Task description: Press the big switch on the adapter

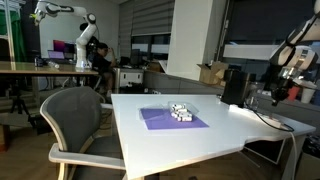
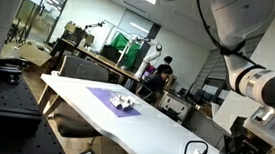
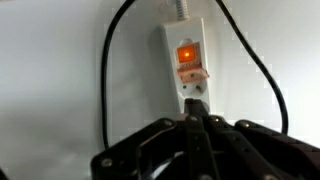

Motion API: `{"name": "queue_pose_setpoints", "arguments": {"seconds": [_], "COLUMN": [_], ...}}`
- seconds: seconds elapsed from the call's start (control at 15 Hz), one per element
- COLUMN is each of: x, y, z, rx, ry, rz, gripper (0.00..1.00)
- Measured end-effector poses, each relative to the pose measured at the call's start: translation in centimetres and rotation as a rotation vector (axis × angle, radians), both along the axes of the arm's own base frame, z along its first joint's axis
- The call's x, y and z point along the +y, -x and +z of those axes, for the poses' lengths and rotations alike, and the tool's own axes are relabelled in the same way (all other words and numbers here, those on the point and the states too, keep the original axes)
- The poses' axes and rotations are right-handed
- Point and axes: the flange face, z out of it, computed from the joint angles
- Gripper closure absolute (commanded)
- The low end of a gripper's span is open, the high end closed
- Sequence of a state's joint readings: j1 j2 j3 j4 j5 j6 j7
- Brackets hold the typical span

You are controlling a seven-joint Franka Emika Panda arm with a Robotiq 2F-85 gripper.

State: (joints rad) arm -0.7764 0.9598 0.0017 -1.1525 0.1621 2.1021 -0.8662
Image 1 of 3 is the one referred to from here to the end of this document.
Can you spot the black tripod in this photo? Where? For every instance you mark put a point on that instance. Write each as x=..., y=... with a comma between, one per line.
x=19, y=103

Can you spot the white paper cup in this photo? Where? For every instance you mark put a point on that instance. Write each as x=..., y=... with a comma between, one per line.
x=308, y=95

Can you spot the green cloth backdrop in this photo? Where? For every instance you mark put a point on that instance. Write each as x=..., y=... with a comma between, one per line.
x=15, y=33

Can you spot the clear plastic battery tray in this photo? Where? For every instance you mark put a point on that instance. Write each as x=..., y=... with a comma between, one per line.
x=186, y=108

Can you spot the computer monitor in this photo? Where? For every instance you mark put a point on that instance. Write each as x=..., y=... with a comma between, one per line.
x=65, y=46

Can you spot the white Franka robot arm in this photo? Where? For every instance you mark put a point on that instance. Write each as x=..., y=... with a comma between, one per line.
x=300, y=33

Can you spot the open cardboard box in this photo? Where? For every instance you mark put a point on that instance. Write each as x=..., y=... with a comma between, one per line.
x=213, y=73

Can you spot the wooden desk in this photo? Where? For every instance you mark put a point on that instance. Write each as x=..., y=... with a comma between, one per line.
x=33, y=68

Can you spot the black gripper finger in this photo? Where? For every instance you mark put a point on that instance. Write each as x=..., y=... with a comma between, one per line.
x=276, y=98
x=284, y=95

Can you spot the seated person in black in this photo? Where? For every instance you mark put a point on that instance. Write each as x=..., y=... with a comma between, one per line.
x=100, y=65

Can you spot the red cup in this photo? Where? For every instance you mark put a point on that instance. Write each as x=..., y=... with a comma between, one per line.
x=293, y=94

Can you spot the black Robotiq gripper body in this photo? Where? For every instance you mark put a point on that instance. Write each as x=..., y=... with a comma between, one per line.
x=285, y=84

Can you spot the purple mat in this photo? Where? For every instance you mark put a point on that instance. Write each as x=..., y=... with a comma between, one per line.
x=160, y=121

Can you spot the white power strip orange switch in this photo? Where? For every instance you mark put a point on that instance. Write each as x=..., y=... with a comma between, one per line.
x=260, y=116

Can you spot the clear plastic bottle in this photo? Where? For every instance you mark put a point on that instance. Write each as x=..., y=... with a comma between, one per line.
x=53, y=64

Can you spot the white battery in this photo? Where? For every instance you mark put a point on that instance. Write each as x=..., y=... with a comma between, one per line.
x=181, y=112
x=178, y=107
x=185, y=118

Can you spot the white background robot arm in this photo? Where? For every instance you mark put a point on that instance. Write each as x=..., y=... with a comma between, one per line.
x=83, y=36

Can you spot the open laptop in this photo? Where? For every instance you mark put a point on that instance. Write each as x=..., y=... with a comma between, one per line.
x=56, y=55

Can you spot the grey office chair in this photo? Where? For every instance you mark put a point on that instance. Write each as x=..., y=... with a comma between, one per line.
x=73, y=116

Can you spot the white drawer cabinet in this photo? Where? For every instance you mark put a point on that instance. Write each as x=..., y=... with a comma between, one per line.
x=128, y=78

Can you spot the grey window blind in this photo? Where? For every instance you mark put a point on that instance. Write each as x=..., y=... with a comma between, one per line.
x=150, y=16

